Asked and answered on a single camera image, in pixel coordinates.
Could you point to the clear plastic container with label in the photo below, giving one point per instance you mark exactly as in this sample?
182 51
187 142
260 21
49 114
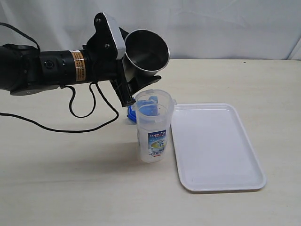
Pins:
152 131

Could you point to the white backdrop curtain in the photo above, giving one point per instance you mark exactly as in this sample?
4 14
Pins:
193 29

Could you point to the blue container lid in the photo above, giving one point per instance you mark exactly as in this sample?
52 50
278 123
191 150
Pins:
131 113

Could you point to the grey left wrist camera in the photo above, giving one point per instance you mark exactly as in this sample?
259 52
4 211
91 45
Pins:
116 36

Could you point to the stainless steel cup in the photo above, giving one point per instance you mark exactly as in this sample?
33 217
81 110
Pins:
146 54

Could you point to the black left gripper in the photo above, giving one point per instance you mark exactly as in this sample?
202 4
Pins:
104 67

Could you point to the white plastic tray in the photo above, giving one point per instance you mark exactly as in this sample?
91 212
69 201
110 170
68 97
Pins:
213 151

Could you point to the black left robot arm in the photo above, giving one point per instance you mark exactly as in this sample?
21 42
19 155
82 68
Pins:
26 70

